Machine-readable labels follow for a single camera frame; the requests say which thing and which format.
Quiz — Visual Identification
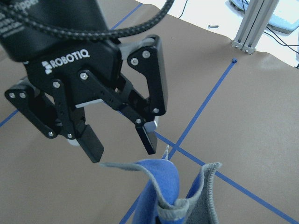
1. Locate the aluminium frame post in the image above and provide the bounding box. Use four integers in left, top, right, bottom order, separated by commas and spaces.
232, 0, 279, 55

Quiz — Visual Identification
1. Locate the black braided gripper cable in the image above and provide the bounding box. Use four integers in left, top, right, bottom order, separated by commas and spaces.
0, 0, 175, 42

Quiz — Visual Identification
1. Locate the small metal bolt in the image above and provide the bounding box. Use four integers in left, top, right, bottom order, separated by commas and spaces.
207, 25, 219, 28

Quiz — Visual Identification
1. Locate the blue and grey towel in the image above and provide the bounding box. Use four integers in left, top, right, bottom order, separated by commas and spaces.
100, 150, 222, 224

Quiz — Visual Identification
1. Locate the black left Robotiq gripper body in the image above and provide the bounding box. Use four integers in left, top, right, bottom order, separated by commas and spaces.
0, 0, 122, 107

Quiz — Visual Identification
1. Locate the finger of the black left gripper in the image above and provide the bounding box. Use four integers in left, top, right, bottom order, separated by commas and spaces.
78, 35, 168, 154
5, 78, 104, 163

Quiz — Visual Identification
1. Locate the left teach pendant tablet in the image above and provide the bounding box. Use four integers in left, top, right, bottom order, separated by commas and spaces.
228, 0, 299, 35

